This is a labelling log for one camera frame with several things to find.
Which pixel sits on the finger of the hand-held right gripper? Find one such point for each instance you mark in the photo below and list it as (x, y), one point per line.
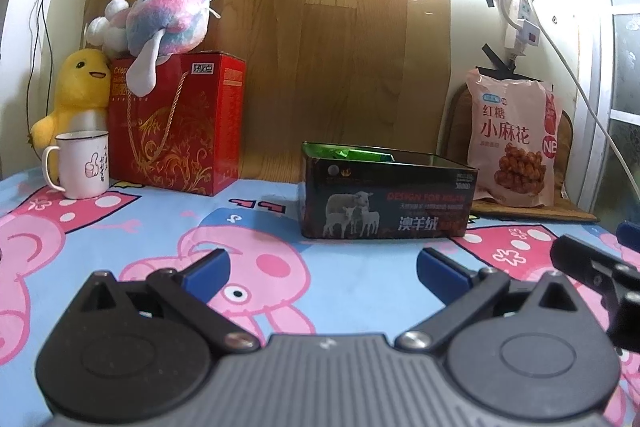
(630, 237)
(580, 259)

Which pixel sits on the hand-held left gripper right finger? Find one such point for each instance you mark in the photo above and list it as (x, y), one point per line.
(440, 269)

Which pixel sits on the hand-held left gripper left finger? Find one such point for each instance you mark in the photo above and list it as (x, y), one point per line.
(207, 269)

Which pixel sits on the black tin box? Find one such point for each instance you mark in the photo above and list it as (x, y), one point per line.
(390, 202)

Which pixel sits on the green snack packet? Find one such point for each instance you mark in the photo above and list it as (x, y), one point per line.
(350, 153)

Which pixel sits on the cartoon pig printed blanket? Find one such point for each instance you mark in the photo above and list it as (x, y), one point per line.
(325, 267)

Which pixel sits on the pink snack bag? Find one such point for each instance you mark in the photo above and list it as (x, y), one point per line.
(510, 142)

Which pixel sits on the red gift box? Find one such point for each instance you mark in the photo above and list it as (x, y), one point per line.
(185, 127)

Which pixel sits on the white mug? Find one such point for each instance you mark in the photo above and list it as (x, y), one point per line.
(82, 164)

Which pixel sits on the yellow duck plush toy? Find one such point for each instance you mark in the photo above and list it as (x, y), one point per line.
(80, 92)

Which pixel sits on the white power strip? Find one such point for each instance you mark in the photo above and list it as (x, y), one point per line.
(522, 27)

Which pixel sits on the pink and blue plush toy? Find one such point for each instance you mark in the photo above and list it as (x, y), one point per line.
(165, 22)

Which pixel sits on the wood-pattern backdrop board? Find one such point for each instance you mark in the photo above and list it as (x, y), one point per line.
(300, 32)

